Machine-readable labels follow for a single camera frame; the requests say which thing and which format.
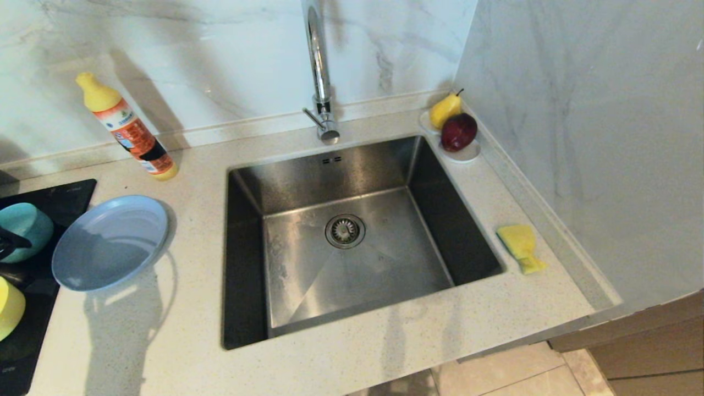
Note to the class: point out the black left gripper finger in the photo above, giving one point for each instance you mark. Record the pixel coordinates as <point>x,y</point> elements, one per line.
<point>14,242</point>

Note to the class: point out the teal bowl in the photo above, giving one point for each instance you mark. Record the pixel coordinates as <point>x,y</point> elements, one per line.
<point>30,225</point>

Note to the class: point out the yellow-green bowl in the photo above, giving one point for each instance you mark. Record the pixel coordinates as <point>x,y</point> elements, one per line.
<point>11,308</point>

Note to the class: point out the blue-grey plate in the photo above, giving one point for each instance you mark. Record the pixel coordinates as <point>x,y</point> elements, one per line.
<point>110,242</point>

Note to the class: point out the orange dish soap bottle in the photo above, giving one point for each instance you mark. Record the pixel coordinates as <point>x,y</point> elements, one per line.
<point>129,131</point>

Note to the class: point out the chrome kitchen faucet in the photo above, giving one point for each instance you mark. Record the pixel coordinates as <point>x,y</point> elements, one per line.
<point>322,82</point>

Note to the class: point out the yellow and green sponge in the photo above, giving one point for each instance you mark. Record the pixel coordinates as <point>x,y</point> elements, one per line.
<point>520,245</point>

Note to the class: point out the stainless steel sink basin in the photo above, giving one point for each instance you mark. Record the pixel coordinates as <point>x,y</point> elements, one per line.
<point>308,286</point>

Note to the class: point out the metal sink drain strainer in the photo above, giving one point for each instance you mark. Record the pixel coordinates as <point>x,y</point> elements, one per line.
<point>345,231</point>

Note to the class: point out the black induction cooktop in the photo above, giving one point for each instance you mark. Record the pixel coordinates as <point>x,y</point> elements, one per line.
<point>66,198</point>

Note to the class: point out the small white dish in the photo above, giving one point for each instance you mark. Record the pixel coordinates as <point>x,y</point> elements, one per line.
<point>426,123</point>
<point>467,155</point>

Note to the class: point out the yellow pear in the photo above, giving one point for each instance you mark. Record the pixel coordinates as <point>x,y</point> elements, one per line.
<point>444,111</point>

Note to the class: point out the dark red apple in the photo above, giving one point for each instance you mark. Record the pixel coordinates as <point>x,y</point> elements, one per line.
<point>459,133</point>

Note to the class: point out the beige wooden cabinet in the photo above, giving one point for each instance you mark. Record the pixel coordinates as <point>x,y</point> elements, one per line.
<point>649,346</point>

